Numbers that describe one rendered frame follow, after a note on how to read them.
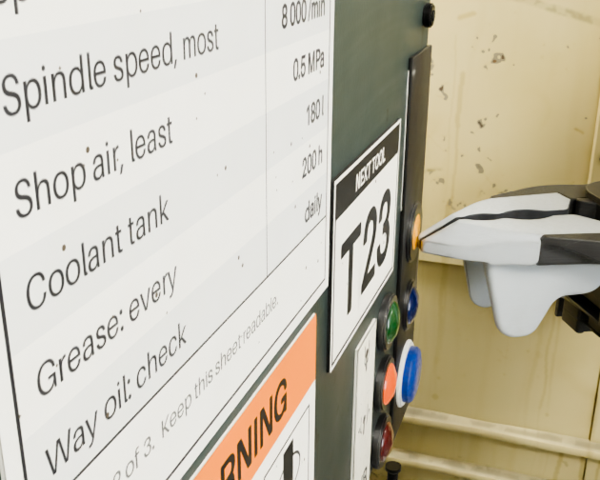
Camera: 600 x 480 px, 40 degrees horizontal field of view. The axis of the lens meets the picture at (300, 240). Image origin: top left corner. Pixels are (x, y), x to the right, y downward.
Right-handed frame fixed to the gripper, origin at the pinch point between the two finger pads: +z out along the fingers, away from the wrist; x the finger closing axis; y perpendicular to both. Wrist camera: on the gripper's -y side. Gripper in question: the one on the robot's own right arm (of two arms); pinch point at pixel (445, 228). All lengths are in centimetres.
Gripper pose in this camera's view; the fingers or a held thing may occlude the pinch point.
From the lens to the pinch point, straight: 41.4
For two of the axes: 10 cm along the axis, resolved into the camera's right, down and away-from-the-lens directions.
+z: -9.8, 0.6, -1.9
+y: -0.1, 9.3, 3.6
